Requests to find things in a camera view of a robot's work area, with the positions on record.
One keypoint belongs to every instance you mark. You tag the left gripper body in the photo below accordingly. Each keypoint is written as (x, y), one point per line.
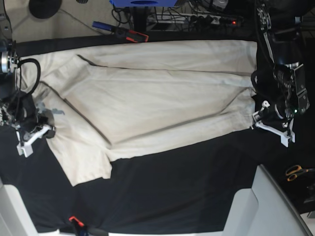
(273, 118)

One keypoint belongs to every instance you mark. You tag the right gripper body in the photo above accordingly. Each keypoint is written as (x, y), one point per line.
(32, 128)

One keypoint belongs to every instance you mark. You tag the cream white T-shirt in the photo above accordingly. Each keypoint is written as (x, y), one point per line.
(127, 100)

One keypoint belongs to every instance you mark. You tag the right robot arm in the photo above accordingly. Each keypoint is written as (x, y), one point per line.
(17, 107)

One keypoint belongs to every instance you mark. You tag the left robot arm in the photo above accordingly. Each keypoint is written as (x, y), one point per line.
(278, 30)

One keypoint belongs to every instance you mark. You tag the grey white chair left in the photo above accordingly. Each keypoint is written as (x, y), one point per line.
(14, 217)

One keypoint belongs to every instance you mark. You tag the black orange clamp bottom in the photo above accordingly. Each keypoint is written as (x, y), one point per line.
(81, 229)

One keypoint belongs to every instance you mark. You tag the black orange clamp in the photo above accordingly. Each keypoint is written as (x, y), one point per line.
(81, 229)
(123, 33)

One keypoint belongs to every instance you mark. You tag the black table cloth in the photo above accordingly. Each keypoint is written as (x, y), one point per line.
(185, 190)

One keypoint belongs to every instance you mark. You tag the black round stand base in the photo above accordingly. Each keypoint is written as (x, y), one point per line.
(44, 9)

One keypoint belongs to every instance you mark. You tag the black orange clamp top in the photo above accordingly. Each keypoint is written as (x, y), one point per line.
(123, 33)

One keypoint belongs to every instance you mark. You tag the white power strip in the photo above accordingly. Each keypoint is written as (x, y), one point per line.
(213, 19)

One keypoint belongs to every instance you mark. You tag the blue box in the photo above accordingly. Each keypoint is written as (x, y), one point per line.
(143, 3)

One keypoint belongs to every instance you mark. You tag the orange handled scissors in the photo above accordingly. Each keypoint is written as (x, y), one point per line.
(295, 171)

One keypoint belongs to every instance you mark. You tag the black camera pole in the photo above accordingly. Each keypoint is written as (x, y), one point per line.
(139, 15)

